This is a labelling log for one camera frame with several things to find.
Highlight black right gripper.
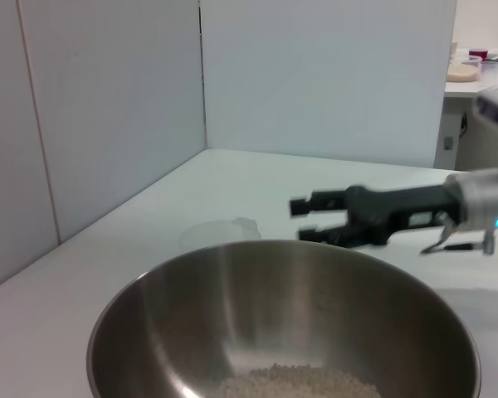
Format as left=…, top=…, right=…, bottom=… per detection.
left=289, top=184, right=457, bottom=249

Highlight stainless steel mixing bowl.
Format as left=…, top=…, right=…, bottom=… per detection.
left=85, top=239, right=482, bottom=398

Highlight clear plastic measuring cup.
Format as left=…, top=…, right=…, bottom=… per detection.
left=178, top=215, right=263, bottom=252

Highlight white rice grains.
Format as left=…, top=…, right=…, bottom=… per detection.
left=213, top=362, right=383, bottom=398

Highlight plastic tub with rice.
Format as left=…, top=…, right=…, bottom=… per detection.
left=446, top=56, right=482, bottom=83

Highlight small clear plastic cup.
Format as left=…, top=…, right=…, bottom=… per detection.
left=479, top=61, right=498, bottom=82

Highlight white side table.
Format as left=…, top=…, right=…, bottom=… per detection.
left=433, top=80, right=498, bottom=172

